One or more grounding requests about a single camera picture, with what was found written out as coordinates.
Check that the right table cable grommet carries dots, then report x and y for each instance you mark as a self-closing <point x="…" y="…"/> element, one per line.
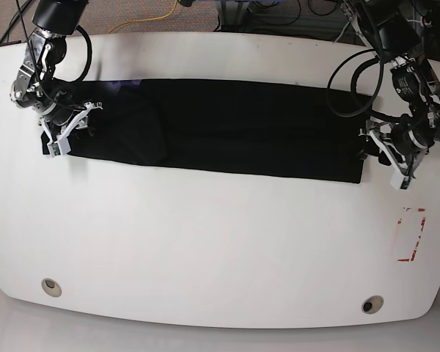
<point x="372" y="305"/>

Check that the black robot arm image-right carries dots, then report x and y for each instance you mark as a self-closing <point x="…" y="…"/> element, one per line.
<point x="389" y="36"/>

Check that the left table cable grommet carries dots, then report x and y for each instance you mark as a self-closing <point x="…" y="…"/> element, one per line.
<point x="51" y="288"/>

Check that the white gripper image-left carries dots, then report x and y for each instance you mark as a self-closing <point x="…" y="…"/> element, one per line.
<point x="60" y="132"/>

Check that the wrist camera board image-left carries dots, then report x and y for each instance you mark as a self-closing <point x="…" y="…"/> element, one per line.
<point x="54" y="150"/>

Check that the table cable grommet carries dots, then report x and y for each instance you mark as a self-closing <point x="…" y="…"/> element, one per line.
<point x="51" y="288"/>
<point x="372" y="305"/>

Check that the red tape rectangle marking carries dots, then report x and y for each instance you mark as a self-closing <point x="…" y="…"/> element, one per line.
<point x="410" y="227"/>

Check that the wrist camera board image-right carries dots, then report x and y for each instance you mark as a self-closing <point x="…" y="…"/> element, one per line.
<point x="405" y="183"/>

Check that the black t-shirt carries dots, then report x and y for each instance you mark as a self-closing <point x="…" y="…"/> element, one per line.
<point x="240" y="127"/>

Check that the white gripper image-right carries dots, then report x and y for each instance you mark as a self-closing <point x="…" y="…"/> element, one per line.
<point x="397" y="145"/>

